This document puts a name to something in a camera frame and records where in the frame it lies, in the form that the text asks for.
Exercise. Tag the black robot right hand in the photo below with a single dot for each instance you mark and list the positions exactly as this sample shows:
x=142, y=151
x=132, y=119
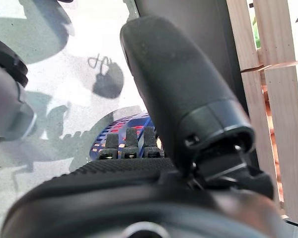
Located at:
x=178, y=81

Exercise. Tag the blue plastic shopping basket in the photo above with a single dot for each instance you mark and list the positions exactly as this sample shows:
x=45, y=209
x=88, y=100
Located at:
x=136, y=119

